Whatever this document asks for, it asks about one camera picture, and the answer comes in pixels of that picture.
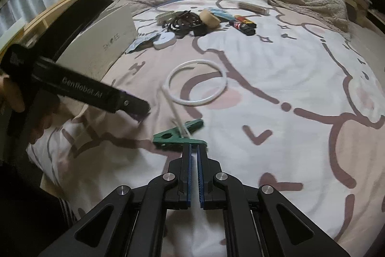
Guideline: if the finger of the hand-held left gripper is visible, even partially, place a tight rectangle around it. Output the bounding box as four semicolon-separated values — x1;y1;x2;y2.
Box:
115;90;151;123

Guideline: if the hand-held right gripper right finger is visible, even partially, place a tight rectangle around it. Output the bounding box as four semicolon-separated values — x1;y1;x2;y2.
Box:
196;143;351;257

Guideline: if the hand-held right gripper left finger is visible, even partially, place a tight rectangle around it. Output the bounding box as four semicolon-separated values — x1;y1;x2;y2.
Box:
39;144;193;257

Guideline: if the green plastic clip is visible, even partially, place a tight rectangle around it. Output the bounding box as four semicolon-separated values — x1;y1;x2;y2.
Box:
152;119;209;150

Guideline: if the white cord ring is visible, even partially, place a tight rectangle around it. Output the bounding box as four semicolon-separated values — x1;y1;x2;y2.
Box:
162;59;229;138

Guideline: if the white storage box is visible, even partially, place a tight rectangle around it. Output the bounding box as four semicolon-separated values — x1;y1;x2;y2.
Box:
57;0;138;77

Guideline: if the orange yellow lighter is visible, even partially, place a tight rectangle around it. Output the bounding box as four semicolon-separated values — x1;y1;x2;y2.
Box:
229;15;256;30

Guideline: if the person's left hand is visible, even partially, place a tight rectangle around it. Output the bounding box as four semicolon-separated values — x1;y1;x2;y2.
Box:
0;75;61;144

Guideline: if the face mask packet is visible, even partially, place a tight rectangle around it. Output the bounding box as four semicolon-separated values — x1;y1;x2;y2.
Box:
124;31;160;54

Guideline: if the white round tape measure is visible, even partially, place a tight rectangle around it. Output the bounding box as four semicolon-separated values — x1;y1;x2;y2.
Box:
153;32;177;50

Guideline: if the beige tape roll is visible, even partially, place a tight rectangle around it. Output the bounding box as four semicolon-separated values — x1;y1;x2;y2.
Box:
200;8;222;29

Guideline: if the blue white packet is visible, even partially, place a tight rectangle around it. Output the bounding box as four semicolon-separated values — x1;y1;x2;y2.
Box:
211;7;234;21

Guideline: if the brown clear tube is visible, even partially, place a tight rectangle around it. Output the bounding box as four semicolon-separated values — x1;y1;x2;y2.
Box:
237;1;270;17

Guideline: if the black cable bundle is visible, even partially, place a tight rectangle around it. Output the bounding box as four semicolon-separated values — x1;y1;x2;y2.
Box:
164;11;203;38

